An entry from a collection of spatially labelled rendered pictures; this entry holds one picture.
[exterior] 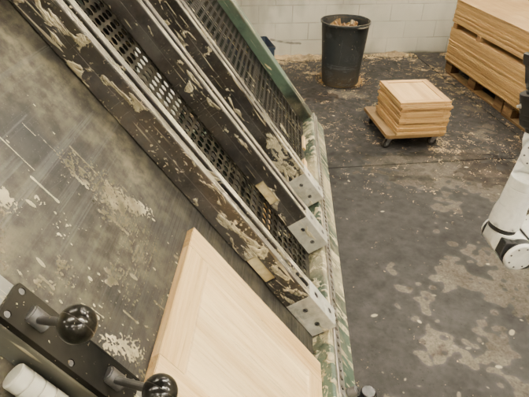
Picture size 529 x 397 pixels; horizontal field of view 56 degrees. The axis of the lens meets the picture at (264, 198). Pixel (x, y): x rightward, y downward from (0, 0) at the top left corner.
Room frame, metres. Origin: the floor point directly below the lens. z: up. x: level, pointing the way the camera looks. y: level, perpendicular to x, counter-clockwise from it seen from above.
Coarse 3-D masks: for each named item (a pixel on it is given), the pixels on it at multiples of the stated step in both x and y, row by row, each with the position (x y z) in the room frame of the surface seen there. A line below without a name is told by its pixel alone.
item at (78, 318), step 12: (36, 312) 0.39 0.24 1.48; (72, 312) 0.33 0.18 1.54; (84, 312) 0.33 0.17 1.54; (36, 324) 0.38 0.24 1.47; (48, 324) 0.36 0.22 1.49; (60, 324) 0.32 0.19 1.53; (72, 324) 0.32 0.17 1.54; (84, 324) 0.32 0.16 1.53; (96, 324) 0.33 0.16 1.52; (60, 336) 0.32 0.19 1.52; (72, 336) 0.32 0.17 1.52; (84, 336) 0.32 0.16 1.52
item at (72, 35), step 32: (32, 0) 0.91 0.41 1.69; (64, 0) 0.94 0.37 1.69; (64, 32) 0.91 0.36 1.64; (96, 32) 0.95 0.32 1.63; (96, 64) 0.91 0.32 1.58; (96, 96) 0.91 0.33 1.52; (128, 96) 0.90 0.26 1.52; (128, 128) 0.90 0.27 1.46; (160, 128) 0.90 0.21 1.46; (160, 160) 0.90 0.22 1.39; (192, 160) 0.90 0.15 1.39; (192, 192) 0.90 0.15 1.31; (224, 192) 0.91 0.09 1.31; (224, 224) 0.90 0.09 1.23; (256, 224) 0.93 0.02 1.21; (288, 256) 0.95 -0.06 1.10; (288, 288) 0.89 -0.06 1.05; (320, 320) 0.89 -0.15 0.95
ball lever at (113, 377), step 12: (108, 372) 0.39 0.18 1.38; (108, 384) 0.37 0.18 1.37; (120, 384) 0.37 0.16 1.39; (132, 384) 0.36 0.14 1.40; (144, 384) 0.33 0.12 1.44; (156, 384) 0.33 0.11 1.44; (168, 384) 0.33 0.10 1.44; (144, 396) 0.32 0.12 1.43; (156, 396) 0.32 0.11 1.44; (168, 396) 0.32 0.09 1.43
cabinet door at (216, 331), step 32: (192, 256) 0.73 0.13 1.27; (192, 288) 0.66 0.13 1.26; (224, 288) 0.74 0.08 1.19; (192, 320) 0.60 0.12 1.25; (224, 320) 0.67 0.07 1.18; (256, 320) 0.74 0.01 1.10; (160, 352) 0.50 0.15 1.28; (192, 352) 0.55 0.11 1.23; (224, 352) 0.60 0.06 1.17; (256, 352) 0.66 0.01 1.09; (288, 352) 0.74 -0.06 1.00; (192, 384) 0.49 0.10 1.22; (224, 384) 0.54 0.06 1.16; (256, 384) 0.59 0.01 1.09; (288, 384) 0.66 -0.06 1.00; (320, 384) 0.74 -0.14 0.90
